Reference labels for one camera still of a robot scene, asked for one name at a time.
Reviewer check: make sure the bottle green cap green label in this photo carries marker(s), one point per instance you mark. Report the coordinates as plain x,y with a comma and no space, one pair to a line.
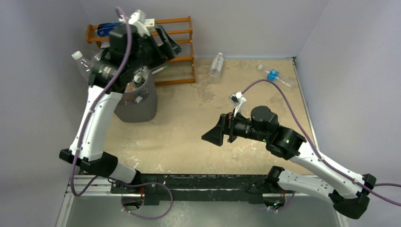
98,56

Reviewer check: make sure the clear bottle green label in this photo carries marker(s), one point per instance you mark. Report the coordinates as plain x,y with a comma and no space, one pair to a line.
84,64

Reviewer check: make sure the amber tea bottle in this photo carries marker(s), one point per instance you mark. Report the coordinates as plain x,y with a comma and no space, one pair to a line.
139,80

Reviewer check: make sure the white and red box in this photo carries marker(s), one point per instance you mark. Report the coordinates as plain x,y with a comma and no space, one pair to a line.
150,24

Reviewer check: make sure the blue stapler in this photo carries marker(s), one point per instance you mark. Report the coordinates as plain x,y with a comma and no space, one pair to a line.
104,29

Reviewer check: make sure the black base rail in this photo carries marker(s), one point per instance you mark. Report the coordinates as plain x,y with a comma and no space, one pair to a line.
253,189

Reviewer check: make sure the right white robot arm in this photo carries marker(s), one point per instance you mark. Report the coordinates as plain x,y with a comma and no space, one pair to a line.
346,190

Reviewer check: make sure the clear bottle blue label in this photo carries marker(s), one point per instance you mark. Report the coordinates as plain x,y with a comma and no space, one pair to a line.
275,76

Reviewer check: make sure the green and white marker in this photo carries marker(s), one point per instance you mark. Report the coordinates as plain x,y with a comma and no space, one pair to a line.
159,69

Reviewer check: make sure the grey mesh waste bin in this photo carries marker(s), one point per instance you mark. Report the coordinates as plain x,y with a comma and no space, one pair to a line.
138,104

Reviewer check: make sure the clear bottle white cap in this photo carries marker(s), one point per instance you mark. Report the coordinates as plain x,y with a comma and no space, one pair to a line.
216,66

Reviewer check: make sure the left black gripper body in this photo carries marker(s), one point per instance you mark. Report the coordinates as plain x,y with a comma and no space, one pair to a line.
149,54

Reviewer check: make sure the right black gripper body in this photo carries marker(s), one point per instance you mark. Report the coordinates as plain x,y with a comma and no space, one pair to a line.
231,126

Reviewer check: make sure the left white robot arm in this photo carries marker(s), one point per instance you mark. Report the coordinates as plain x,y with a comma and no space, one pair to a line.
107,84

